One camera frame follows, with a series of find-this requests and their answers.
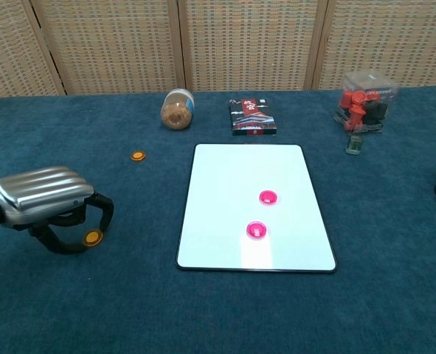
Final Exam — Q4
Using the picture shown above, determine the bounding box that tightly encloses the clear jar of brown granules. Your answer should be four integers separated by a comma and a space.
159, 88, 196, 131

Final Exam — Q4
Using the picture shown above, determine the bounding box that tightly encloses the teal felt table cloth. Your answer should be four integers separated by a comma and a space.
0, 85, 436, 354

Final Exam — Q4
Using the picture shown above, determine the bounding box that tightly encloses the woven rattan folding screen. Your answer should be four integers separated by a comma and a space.
0, 0, 436, 100

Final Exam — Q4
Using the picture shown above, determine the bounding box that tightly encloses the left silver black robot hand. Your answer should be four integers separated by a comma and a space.
0, 165, 114, 255

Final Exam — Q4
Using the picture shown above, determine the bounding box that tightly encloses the small dark green clip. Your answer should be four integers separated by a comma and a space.
345, 133, 364, 156

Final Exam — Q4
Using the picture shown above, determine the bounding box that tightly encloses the clear box of red black pieces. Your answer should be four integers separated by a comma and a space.
332, 69, 399, 136

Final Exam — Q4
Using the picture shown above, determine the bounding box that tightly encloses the black red printed card box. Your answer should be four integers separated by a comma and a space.
227, 97, 279, 136

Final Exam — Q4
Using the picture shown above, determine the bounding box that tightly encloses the white rectangular board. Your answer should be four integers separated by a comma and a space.
175, 142, 338, 274

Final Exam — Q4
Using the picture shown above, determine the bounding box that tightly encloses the pink disc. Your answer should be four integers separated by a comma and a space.
245, 221, 268, 241
257, 189, 280, 207

